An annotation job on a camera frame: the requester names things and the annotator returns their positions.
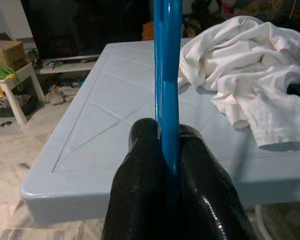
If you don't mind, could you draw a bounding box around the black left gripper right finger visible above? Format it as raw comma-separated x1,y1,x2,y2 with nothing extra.
172,124,260,240

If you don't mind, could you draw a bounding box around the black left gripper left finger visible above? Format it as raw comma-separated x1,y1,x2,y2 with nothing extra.
102,118,171,240

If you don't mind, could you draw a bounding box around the blue plastic hanger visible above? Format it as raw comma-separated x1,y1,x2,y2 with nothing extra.
152,0,184,176

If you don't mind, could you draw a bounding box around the pale blue folding table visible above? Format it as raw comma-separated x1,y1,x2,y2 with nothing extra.
19,38,300,240

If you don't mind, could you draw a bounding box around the white shirt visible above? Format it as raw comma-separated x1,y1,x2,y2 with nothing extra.
177,15,300,152

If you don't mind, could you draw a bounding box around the low white shelf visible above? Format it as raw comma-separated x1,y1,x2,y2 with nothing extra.
38,54,101,75

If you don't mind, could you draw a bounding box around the small white table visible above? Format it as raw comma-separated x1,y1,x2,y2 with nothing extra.
0,62,46,126

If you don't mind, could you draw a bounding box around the orange bag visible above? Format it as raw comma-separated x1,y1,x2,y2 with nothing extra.
142,21,156,41

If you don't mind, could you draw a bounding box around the large black television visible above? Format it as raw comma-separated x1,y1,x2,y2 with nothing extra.
19,0,156,61

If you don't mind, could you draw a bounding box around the green cloth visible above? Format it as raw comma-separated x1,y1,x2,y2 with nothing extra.
0,59,23,91

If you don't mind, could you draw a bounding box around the brown cardboard box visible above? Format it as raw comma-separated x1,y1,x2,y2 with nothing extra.
0,39,28,68

